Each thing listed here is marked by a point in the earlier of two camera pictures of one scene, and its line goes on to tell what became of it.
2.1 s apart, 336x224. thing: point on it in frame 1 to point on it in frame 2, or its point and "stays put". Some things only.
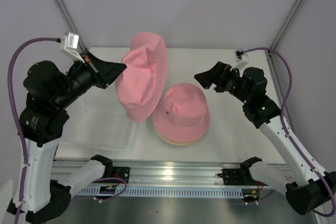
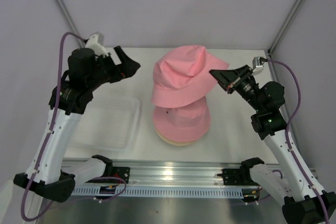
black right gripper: x=220 y=71 stays put
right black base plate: x=231 y=177 stays put
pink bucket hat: x=141 y=87 to x=182 y=76
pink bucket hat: x=183 y=115 stays put
